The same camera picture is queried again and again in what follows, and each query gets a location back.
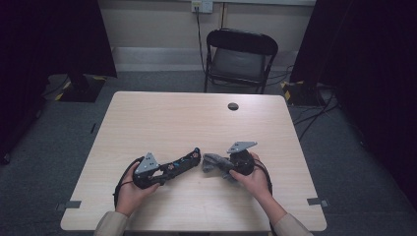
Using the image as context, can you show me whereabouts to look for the blue and black toy car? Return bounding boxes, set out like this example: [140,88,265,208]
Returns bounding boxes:
[156,147,202,181]

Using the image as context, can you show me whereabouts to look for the black stand base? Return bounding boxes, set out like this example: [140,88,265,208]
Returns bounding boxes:
[58,73,108,103]

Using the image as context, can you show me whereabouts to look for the black and yellow box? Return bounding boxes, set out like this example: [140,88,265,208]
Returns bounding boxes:
[280,80,325,107]

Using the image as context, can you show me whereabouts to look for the white wall outlet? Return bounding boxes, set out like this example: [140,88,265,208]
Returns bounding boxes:
[191,0,214,14]

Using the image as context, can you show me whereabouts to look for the right hand-held gripper cable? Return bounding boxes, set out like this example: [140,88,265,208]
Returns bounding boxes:
[254,162,274,197]

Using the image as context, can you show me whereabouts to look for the black power cable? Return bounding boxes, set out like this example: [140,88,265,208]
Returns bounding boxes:
[195,6,208,74]

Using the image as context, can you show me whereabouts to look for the person's right hand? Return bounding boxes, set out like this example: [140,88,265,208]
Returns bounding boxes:
[229,151,273,202]

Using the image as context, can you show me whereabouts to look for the left hand-held gripper cable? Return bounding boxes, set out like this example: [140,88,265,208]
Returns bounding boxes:
[112,156,146,208]

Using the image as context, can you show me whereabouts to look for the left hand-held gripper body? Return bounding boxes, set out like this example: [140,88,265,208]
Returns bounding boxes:
[132,151,165,190]

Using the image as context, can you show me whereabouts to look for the grey tape strip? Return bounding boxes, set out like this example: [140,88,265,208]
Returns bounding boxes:
[307,197,329,207]
[56,200,83,211]

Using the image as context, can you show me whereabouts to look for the dark curtain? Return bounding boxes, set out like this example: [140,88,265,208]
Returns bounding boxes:
[289,0,417,210]
[0,0,118,161]

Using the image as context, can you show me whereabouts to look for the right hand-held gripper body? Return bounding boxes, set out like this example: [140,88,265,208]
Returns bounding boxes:
[226,141,259,176]

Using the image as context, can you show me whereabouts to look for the hand-held gripper cable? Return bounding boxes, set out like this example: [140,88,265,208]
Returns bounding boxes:
[254,162,274,197]
[112,156,146,208]

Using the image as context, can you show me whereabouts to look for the black folding chair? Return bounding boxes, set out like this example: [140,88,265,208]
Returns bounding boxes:
[204,28,279,95]

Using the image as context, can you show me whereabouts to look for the person's left hand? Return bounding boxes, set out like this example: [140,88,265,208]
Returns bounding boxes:
[115,161,161,217]

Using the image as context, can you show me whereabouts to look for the black floor cables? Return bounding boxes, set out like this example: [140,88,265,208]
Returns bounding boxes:
[292,88,340,143]

